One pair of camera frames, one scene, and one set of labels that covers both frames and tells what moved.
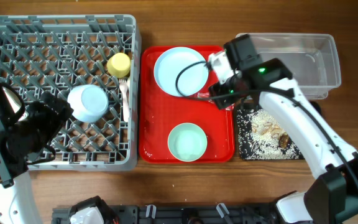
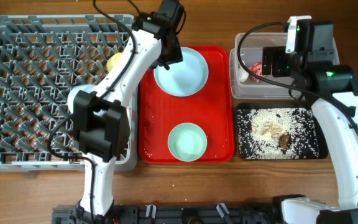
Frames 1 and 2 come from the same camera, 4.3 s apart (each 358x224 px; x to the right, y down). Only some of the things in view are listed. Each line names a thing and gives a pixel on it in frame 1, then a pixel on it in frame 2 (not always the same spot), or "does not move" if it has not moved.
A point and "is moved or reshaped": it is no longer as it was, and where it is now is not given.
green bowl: x=187 y=142 does not move
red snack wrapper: x=206 y=96 is moved or reshaped
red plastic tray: x=160 y=113 does not move
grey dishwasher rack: x=40 y=53 does not move
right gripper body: x=233 y=85 -> x=280 y=63
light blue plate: x=170 y=63 does not move
